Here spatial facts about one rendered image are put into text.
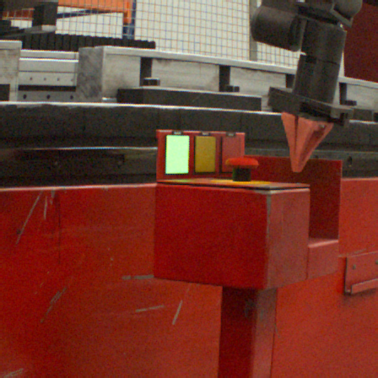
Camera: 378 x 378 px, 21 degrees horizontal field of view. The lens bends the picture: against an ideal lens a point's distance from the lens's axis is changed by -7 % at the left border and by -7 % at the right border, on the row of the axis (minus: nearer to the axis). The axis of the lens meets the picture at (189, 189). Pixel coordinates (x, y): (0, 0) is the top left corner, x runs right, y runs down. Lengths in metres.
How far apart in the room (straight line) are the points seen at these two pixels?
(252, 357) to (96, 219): 0.29
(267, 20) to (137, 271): 0.40
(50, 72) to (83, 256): 0.54
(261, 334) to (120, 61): 0.51
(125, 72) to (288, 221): 0.47
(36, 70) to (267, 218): 0.73
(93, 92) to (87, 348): 0.41
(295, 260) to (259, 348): 0.13
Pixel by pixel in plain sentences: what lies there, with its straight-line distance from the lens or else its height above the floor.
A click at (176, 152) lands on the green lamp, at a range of 1.30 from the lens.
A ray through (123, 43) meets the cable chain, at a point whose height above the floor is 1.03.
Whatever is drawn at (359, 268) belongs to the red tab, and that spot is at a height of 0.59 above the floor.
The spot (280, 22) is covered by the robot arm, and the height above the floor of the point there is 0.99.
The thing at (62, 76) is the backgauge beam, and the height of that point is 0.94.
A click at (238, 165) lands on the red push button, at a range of 1.26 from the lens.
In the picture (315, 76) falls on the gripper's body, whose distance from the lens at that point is 1.31.
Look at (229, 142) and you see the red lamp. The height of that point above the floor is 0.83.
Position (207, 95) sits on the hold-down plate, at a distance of 1.67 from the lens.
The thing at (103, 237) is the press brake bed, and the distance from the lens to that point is 1.42.
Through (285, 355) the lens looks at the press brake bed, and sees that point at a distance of 1.80.
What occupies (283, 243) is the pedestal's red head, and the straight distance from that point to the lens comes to 1.23.
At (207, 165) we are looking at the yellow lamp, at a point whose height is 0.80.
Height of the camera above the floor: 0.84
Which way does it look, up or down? 3 degrees down
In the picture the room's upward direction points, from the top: 2 degrees clockwise
